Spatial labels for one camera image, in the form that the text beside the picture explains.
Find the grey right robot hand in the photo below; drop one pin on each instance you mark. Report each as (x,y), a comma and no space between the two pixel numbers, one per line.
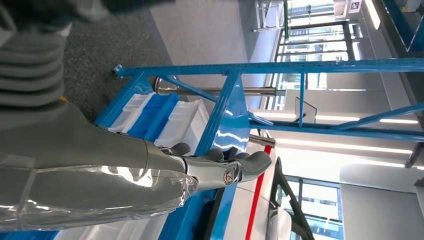
(82,149)

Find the blue metal shelf rack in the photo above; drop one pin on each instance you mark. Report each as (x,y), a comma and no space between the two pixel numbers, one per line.
(232,68)

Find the white plastic storage bin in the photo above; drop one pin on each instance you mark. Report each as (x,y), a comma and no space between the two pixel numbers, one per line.
(142,230)
(132,106)
(82,235)
(185,122)

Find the blue plastic storage bin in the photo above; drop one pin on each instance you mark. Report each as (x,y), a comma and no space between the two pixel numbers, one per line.
(152,112)
(26,236)

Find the white car with red stripe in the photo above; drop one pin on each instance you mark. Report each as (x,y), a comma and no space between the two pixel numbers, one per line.
(243,198)

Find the clear acrylic sign holder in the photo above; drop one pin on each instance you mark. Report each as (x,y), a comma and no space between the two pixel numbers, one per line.
(306,112)

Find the white ceiling light strip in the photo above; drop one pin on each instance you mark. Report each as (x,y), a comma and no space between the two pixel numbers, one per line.
(372,13)
(331,145)

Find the white QR code sign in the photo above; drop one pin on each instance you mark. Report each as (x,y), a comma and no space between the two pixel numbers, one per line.
(354,6)

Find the dark blue overhead beam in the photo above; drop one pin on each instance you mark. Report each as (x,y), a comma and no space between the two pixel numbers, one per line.
(400,23)

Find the chrome stanchion post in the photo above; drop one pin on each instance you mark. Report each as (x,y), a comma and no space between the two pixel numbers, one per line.
(261,140)
(215,91)

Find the black framed glass wall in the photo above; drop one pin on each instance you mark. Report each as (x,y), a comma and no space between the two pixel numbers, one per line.
(346,39)

